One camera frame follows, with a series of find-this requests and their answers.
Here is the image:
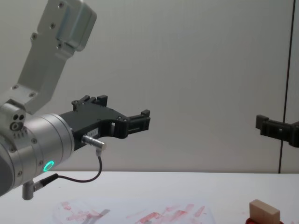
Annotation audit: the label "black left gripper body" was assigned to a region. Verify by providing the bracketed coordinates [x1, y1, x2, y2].
[59, 103, 122, 153]

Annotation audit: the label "pale wooden block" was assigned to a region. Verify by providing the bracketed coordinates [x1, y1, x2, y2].
[249, 199, 281, 224]

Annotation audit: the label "red base under block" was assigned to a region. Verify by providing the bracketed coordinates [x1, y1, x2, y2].
[244, 216, 285, 224]

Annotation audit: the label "thin dark cable silver plugs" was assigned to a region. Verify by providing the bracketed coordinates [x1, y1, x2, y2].
[22, 134, 108, 201]

